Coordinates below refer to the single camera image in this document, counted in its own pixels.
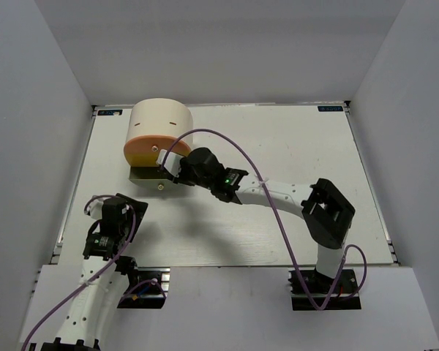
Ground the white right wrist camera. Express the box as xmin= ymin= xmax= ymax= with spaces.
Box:
xmin=156 ymin=149 xmax=184 ymax=184

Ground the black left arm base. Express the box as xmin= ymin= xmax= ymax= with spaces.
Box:
xmin=118 ymin=268 xmax=170 ymax=309

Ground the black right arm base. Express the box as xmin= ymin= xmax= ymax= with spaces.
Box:
xmin=288 ymin=269 xmax=361 ymax=312

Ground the beige orange round organizer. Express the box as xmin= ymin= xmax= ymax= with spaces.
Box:
xmin=124 ymin=98 xmax=193 ymax=191

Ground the blue label sticker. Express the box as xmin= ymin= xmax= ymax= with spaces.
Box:
xmin=318 ymin=105 xmax=344 ymax=112
xmin=97 ymin=109 xmax=123 ymax=116

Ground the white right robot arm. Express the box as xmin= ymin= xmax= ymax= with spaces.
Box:
xmin=157 ymin=148 xmax=356 ymax=292

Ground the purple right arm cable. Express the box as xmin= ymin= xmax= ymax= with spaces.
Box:
xmin=160 ymin=128 xmax=367 ymax=311

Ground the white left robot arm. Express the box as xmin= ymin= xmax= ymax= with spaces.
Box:
xmin=20 ymin=193 xmax=149 ymax=350

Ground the blue label sticker right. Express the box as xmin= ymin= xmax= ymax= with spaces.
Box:
xmin=318 ymin=105 xmax=344 ymax=112

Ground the blue label sticker left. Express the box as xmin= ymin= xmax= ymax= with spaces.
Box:
xmin=97 ymin=109 xmax=123 ymax=116

